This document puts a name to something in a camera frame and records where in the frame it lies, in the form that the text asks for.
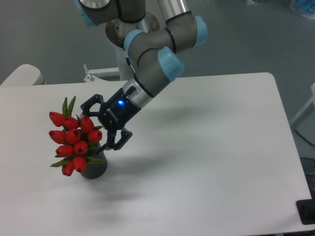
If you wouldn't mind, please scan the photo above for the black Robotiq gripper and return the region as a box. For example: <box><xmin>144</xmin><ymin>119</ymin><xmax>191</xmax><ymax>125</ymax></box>
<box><xmin>79</xmin><ymin>88</ymin><xmax>142</xmax><ymax>154</ymax></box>

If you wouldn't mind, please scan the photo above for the red tulip bouquet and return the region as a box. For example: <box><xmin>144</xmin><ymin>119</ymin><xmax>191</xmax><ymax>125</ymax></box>
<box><xmin>49</xmin><ymin>97</ymin><xmax>103</xmax><ymax>177</ymax></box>

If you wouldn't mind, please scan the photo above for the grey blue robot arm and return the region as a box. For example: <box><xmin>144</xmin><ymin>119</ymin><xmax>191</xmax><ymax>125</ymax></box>
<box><xmin>76</xmin><ymin>0</ymin><xmax>208</xmax><ymax>151</ymax></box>

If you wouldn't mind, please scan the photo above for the dark grey ribbed vase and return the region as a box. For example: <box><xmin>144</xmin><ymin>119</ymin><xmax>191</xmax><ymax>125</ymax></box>
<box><xmin>80</xmin><ymin>143</ymin><xmax>107</xmax><ymax>179</ymax></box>

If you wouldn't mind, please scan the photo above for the white chair armrest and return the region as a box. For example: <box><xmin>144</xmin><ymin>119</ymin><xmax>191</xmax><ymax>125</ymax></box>
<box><xmin>0</xmin><ymin>64</ymin><xmax>47</xmax><ymax>87</ymax></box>

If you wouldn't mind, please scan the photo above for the white furniture leg right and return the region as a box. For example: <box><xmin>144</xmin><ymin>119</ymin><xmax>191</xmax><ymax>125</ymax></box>
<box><xmin>289</xmin><ymin>84</ymin><xmax>315</xmax><ymax>131</ymax></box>

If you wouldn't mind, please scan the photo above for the black device at table edge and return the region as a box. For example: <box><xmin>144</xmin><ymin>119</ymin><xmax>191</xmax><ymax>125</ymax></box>
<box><xmin>296</xmin><ymin>199</ymin><xmax>315</xmax><ymax>225</ymax></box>

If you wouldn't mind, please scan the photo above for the blue plastic bag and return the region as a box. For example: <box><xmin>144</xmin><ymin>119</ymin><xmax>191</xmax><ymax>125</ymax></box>
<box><xmin>289</xmin><ymin>0</ymin><xmax>315</xmax><ymax>20</ymax></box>

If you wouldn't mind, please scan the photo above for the white metal base frame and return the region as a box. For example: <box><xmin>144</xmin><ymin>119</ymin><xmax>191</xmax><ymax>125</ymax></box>
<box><xmin>83</xmin><ymin>64</ymin><xmax>121</xmax><ymax>83</ymax></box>

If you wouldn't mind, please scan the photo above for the black cable on pedestal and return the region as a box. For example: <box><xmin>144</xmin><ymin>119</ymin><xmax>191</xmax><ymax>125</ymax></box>
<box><xmin>125</xmin><ymin>57</ymin><xmax>137</xmax><ymax>74</ymax></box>

